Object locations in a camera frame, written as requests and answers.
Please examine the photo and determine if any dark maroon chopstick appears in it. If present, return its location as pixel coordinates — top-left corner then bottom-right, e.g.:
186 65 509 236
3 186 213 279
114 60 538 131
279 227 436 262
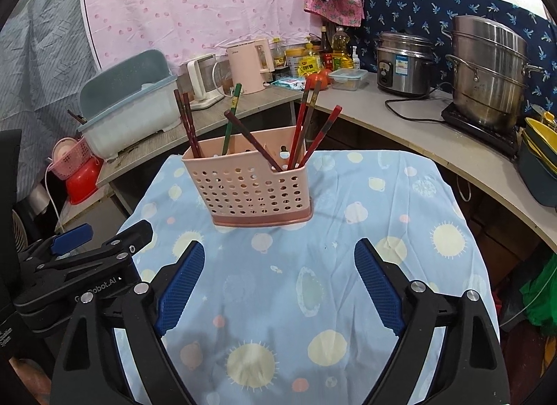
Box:
224 110 282 172

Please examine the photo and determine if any green chopstick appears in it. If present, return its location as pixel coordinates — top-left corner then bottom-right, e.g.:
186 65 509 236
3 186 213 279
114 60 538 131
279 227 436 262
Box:
221 82 243 156

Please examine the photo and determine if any red chopstick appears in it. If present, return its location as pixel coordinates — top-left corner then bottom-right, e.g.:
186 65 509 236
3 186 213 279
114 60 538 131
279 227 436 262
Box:
298 105 343 167

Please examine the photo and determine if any red plastic basin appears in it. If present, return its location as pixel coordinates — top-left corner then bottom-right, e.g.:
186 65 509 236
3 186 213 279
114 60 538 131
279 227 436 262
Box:
65 156 103 205

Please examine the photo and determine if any small pink plastic basket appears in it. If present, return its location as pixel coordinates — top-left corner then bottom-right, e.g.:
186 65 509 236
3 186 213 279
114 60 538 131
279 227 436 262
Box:
48 137 93 181

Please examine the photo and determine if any light blue patterned tablecloth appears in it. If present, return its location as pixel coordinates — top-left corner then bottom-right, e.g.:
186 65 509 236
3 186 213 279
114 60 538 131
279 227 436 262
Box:
131 151 496 404

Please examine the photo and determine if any pink perforated utensil basket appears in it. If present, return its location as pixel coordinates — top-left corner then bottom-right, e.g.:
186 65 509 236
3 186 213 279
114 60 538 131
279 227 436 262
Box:
182 126 313 228

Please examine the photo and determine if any grey blue dish rack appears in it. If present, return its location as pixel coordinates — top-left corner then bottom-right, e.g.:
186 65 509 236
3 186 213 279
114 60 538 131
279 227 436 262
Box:
78 50 179 160

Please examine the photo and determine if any white glass electric kettle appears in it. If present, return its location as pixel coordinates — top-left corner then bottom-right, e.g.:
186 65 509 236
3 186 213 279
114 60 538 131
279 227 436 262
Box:
186 54 225 111

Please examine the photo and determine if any grey curtain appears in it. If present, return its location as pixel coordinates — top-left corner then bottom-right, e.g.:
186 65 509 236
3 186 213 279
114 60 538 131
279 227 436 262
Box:
1 0 96 200

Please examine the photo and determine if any black induction cooker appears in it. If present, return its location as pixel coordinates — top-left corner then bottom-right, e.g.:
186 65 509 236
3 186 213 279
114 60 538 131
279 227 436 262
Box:
441 103 518 159

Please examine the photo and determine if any pink electric kettle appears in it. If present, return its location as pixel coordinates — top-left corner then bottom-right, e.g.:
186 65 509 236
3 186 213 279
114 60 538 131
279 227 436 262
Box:
226 38 275 95

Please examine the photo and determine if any clear food storage box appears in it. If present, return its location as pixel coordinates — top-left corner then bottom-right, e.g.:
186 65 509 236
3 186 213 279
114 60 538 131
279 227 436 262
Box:
329 69 368 91

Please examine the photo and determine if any yellow bowl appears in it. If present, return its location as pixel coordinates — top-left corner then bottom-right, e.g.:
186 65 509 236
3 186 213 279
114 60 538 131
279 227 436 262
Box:
524 118 557 163

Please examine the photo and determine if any red tomato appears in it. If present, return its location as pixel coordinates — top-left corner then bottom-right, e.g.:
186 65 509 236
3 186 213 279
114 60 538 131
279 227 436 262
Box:
305 69 330 91

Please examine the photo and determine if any wet wipes pack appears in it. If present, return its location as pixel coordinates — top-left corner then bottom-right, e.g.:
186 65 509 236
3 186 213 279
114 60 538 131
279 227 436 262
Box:
272 77 306 91

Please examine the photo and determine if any steel rice cooker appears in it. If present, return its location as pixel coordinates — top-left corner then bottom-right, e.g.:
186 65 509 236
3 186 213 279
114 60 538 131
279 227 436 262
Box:
376 32 434 97

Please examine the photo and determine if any yellow cooking oil bottle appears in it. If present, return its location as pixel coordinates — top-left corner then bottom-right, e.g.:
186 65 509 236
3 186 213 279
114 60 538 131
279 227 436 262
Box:
331 26 353 71

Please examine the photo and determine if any yellow seasoning bag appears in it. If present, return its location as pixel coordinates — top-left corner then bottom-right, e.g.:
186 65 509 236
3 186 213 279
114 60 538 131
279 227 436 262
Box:
297 42 322 77

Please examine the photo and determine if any pink dotted curtain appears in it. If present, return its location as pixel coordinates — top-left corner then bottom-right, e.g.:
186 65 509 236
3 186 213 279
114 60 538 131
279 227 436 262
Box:
83 0 321 69

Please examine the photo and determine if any dark soy sauce bottle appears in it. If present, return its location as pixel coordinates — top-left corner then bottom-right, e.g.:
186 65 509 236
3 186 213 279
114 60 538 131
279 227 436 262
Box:
320 25 333 71

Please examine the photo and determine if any stacked steel steamer pot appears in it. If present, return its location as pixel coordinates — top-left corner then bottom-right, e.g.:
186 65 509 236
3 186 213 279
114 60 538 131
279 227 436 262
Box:
444 15 544 132

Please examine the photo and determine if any yellow lid jar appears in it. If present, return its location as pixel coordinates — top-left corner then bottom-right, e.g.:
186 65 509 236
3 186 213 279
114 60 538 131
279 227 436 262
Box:
285 47 305 77

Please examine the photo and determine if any blue palm print cloth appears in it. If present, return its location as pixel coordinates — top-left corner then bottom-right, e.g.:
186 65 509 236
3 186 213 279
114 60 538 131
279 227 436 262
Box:
349 0 556 114

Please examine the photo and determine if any black power cable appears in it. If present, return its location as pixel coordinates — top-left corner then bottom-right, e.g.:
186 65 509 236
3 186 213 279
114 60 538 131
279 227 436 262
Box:
384 82 454 124

